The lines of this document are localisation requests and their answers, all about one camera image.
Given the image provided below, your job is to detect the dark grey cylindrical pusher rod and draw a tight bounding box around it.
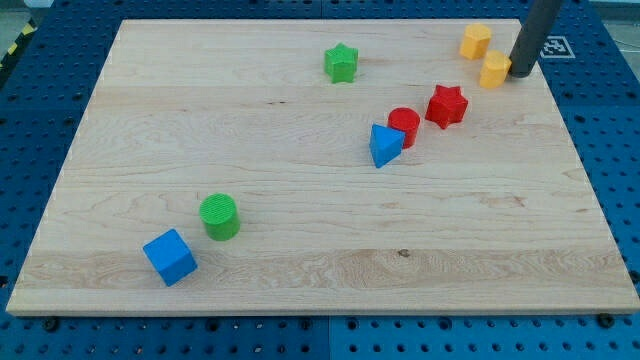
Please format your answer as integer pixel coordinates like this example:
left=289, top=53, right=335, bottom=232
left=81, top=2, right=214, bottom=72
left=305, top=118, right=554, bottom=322
left=509, top=0, right=563, bottom=78

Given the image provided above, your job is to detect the yellow heart block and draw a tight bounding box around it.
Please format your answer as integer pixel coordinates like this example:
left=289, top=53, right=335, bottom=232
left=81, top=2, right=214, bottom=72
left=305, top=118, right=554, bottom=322
left=479, top=50, right=512, bottom=89

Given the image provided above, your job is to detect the yellow hexagon block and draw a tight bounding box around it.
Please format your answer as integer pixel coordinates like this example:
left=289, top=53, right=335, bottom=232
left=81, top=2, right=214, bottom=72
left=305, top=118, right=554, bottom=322
left=459, top=23, right=492, bottom=60

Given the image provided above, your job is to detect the white fiducial marker tag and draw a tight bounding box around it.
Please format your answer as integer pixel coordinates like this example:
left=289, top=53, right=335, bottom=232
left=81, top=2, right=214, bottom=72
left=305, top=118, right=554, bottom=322
left=540, top=35, right=575, bottom=59

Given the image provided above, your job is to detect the red star block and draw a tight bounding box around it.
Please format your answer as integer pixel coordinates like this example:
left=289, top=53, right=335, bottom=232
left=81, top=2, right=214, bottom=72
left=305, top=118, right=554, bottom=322
left=425, top=85, right=468, bottom=129

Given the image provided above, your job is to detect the red cylinder block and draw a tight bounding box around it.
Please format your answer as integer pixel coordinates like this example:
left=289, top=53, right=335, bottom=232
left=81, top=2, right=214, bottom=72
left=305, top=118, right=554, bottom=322
left=387, top=107, right=421, bottom=149

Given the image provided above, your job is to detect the blue triangle block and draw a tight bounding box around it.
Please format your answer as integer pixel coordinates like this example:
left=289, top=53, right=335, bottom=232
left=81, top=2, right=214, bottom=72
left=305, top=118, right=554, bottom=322
left=369, top=124, right=405, bottom=168

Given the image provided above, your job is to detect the green star block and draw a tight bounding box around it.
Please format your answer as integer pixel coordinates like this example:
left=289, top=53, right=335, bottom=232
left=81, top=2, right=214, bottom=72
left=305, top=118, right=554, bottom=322
left=324, top=43, right=359, bottom=84

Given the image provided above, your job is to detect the light wooden board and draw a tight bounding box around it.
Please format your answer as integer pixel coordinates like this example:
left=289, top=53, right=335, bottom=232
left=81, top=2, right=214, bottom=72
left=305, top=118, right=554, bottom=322
left=7, top=20, right=639, bottom=317

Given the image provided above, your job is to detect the green cylinder block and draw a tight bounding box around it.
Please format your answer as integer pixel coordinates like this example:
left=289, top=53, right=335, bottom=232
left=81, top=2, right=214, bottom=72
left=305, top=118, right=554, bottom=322
left=199, top=193, right=240, bottom=241

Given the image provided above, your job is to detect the blue cube block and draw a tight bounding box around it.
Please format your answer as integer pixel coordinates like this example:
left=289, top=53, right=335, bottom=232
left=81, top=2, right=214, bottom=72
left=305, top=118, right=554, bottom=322
left=142, top=229, right=198, bottom=287

